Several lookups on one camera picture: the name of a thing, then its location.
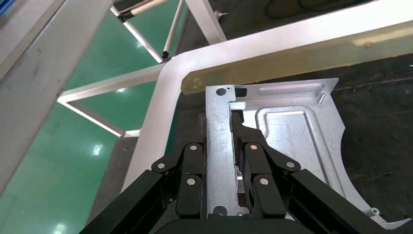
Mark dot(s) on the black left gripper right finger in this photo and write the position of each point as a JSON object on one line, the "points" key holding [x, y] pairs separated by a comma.
{"points": [[258, 164]]}

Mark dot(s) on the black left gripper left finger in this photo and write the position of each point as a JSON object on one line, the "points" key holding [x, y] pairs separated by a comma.
{"points": [[190, 161]]}

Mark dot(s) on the stamped metal plate accessory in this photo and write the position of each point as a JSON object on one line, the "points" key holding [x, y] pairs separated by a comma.
{"points": [[290, 135]]}

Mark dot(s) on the yellow translucent edge strip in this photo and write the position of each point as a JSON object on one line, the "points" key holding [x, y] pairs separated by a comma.
{"points": [[290, 61]]}

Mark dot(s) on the grey metal support beam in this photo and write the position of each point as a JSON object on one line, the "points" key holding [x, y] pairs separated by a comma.
{"points": [[38, 80]]}

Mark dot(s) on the white metal frame table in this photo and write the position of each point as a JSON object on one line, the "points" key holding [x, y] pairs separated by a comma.
{"points": [[155, 106]]}

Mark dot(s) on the small metal bolt bracket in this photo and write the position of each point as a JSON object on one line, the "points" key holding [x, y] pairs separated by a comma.
{"points": [[220, 14]]}

